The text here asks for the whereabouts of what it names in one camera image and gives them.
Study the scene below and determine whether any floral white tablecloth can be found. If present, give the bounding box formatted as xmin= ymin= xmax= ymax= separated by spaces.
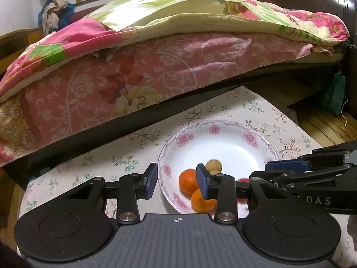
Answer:
xmin=19 ymin=85 xmax=357 ymax=257

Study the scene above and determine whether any green hanging bag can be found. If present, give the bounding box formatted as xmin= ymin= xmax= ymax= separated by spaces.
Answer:
xmin=319 ymin=71 xmax=347 ymax=117

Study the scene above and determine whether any blue cloth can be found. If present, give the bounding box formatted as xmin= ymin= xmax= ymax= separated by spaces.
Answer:
xmin=38 ymin=1 xmax=76 ymax=32

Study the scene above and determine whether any tan longan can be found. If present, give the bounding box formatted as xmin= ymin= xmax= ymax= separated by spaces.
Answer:
xmin=205 ymin=159 xmax=224 ymax=175

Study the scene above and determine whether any yellow-green floral quilt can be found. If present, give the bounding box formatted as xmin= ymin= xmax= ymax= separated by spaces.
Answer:
xmin=0 ymin=0 xmax=350 ymax=90

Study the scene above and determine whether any bed with floral quilts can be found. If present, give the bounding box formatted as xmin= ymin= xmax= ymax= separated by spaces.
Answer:
xmin=0 ymin=59 xmax=357 ymax=192

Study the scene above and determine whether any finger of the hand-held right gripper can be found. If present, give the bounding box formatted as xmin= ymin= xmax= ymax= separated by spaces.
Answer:
xmin=300 ymin=142 xmax=357 ymax=171
xmin=249 ymin=159 xmax=352 ymax=192

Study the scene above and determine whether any orange tangerine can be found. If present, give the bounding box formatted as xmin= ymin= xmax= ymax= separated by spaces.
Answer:
xmin=178 ymin=169 xmax=199 ymax=196
xmin=190 ymin=188 xmax=218 ymax=213

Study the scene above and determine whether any thin white cable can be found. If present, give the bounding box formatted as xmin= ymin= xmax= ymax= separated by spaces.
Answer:
xmin=338 ymin=94 xmax=349 ymax=128

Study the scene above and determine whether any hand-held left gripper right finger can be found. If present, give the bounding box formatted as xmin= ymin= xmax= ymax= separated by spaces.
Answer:
xmin=196 ymin=163 xmax=296 ymax=225

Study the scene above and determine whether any yellow wooden nightstand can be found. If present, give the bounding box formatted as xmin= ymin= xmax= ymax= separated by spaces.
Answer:
xmin=0 ymin=26 xmax=45 ymax=74

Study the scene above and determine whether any white plate with pink flowers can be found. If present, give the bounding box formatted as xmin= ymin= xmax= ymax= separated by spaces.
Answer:
xmin=157 ymin=119 xmax=280 ymax=215

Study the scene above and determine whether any red cherry tomato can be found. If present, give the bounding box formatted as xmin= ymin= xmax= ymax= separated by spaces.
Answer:
xmin=236 ymin=177 xmax=251 ymax=204

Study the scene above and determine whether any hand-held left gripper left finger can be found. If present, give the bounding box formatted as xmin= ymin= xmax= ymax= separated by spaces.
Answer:
xmin=65 ymin=162 xmax=158 ymax=225

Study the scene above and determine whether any beige curtain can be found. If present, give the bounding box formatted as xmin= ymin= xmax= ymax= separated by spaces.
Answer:
xmin=39 ymin=0 xmax=77 ymax=33

